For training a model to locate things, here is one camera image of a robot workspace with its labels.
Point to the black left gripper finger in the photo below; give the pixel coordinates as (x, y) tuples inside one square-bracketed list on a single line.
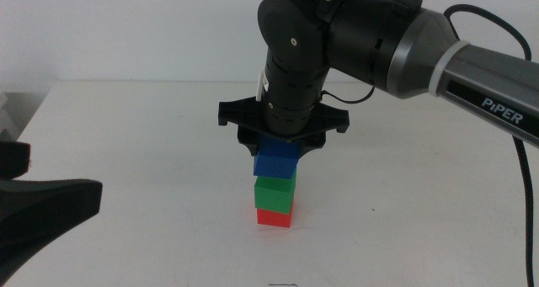
[(42, 207), (14, 158)]

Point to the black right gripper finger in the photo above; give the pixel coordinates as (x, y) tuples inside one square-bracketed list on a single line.
[(311, 149), (252, 147)]

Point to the blue cube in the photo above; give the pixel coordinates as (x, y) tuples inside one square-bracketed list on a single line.
[(275, 161)]

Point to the green cube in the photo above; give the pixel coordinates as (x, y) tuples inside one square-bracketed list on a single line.
[(273, 194)]

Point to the red cube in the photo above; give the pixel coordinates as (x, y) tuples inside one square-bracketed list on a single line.
[(273, 219)]

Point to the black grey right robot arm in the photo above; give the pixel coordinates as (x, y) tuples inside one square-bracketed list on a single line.
[(379, 34)]

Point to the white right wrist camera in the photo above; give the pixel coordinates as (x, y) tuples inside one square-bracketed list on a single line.
[(261, 87)]

